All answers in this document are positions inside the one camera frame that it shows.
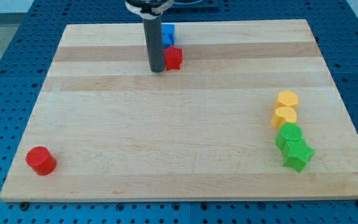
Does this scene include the red cylinder block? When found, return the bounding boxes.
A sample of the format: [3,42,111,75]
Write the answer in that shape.
[25,146,57,175]

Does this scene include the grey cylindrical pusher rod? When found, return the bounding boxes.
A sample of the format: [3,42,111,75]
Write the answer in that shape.
[143,16,165,73]

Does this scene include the blue cube block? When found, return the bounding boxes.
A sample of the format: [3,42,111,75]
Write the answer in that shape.
[162,24,175,49]

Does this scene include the yellow heart block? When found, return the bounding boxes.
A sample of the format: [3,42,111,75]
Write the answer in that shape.
[270,106,298,128]

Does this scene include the yellow hexagon block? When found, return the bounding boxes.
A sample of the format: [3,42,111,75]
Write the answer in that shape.
[275,90,299,110]

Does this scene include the green cylinder block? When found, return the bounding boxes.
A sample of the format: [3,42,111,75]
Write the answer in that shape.
[275,123,303,150]

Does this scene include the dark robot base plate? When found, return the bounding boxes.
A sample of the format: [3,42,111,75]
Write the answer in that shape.
[169,0,219,11]

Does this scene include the green star block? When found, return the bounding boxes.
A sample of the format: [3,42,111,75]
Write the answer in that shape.
[282,139,315,172]

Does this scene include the wooden board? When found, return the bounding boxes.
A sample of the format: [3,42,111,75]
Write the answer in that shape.
[0,19,358,202]

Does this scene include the red star block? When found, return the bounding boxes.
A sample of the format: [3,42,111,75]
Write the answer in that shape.
[164,45,183,70]

